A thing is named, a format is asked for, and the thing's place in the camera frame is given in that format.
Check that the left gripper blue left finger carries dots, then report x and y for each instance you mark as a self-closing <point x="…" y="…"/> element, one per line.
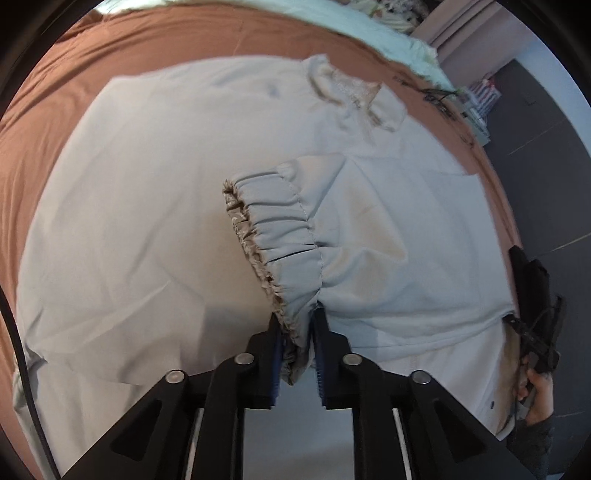
<point x="267" y="349"/>

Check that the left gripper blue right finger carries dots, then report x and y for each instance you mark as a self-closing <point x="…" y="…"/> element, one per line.
<point x="330" y="348"/>

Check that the cream white jacket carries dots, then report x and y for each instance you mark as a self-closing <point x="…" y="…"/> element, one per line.
<point x="190" y="203"/>

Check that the black clothes hanger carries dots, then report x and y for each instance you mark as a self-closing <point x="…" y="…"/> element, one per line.
<point x="440" y="99"/>

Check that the person's right hand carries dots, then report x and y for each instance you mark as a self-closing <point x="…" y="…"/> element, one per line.
<point x="542" y="407"/>

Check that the white bedside table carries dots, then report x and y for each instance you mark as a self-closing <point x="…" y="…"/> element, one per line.
<point x="467" y="105"/>

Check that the pink right curtain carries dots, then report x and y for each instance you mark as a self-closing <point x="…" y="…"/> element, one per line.
<point x="473" y="39"/>

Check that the light green blanket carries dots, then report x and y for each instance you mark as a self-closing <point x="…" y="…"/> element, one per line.
<point x="323" y="23"/>

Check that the brown orange bed cover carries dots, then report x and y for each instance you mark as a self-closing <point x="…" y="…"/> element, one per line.
<point x="69" y="92"/>

